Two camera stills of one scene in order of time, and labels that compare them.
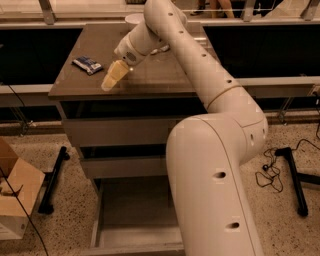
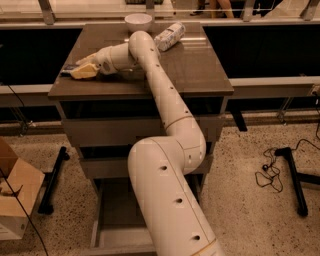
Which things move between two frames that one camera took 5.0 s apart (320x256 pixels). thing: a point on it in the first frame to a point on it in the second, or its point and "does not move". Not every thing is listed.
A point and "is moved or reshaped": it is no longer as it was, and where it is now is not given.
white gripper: [125, 50] to [104, 61]
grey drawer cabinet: [120, 136] does not move
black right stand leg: [296, 177] does not move
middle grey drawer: [119, 167] does not move
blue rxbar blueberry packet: [88, 65] is moved or reshaped
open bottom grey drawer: [135, 216] does not move
